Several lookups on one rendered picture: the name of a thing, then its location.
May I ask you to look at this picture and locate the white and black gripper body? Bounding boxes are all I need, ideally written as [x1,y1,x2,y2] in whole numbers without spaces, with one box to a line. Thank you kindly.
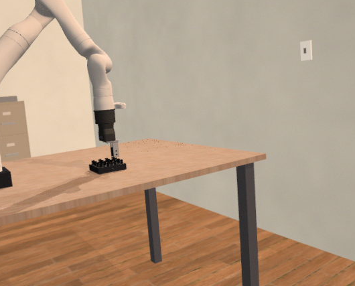
[93,96,126,142]

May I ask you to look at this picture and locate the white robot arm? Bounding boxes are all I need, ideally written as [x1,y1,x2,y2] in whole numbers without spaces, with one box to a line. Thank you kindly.
[0,0,113,97]

